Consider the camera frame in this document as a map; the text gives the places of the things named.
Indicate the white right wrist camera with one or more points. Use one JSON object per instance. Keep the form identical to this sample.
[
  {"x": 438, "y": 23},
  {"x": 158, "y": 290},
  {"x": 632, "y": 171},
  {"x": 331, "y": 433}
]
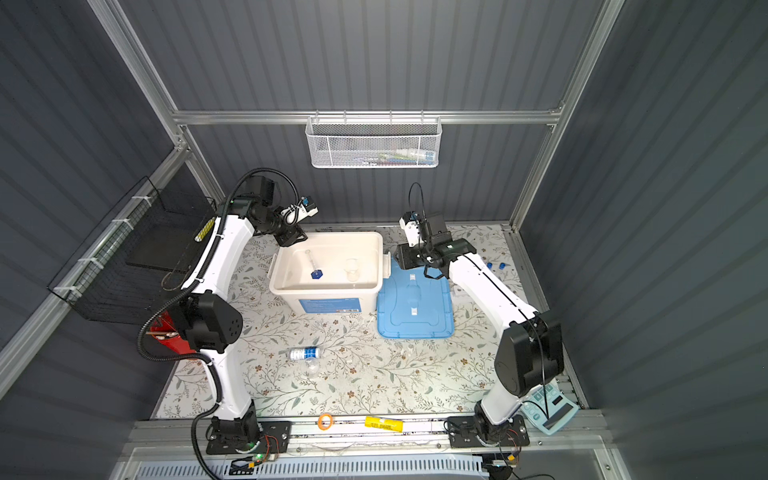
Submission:
[{"x": 410, "y": 223}]

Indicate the orange rubber band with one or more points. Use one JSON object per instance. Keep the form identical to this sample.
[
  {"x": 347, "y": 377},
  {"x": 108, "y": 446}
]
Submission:
[{"x": 325, "y": 422}]

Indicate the blue base graduated cylinder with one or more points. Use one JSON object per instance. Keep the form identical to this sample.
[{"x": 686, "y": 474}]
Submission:
[{"x": 316, "y": 272}]

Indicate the white wire wall basket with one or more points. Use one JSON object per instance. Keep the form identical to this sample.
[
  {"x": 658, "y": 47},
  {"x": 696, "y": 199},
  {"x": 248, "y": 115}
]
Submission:
[{"x": 390, "y": 144}]

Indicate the teal calculator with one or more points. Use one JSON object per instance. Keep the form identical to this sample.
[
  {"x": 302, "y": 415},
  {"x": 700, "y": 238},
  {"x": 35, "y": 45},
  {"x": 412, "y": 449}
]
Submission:
[{"x": 552, "y": 414}]

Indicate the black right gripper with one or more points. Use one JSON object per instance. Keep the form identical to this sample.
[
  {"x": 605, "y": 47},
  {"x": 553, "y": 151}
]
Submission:
[{"x": 404, "y": 258}]

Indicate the red pencil cup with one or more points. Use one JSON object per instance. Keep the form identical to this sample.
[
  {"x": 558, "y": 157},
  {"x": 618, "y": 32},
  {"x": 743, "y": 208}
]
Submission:
[{"x": 164, "y": 331}]

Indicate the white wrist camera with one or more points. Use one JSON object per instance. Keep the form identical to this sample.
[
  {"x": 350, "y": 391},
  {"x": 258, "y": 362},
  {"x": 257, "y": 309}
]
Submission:
[
  {"x": 410, "y": 223},
  {"x": 296, "y": 213}
]

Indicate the clear glass flask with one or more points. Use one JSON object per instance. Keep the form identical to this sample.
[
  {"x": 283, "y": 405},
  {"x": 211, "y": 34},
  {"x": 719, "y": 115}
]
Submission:
[{"x": 352, "y": 270}]

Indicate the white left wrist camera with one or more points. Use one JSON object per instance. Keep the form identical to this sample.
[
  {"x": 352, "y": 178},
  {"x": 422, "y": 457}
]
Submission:
[{"x": 296, "y": 213}]

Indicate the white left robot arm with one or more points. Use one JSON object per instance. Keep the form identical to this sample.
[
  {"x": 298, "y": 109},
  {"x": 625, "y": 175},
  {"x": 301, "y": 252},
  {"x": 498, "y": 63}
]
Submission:
[{"x": 212, "y": 326}]

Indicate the blue plastic bin lid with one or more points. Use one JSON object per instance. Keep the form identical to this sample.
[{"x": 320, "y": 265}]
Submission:
[{"x": 411, "y": 306}]

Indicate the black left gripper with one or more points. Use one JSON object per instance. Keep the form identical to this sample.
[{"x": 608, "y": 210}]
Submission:
[{"x": 291, "y": 236}]

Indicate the white plastic storage bin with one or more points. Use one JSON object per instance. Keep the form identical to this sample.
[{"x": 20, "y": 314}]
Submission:
[{"x": 290, "y": 277}]

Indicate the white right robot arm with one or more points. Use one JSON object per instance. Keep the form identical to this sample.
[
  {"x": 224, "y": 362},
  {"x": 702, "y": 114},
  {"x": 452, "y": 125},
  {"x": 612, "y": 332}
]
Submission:
[{"x": 529, "y": 353}]

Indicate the yellow label tag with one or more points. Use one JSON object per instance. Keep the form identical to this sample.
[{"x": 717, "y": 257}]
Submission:
[{"x": 381, "y": 423}]

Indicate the blue cap clear bottle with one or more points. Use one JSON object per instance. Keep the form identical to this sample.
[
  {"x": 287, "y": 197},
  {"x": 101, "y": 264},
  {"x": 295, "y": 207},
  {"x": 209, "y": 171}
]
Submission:
[{"x": 305, "y": 353}]

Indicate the black wire wall basket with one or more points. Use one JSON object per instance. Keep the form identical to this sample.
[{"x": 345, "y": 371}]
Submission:
[{"x": 138, "y": 255}]

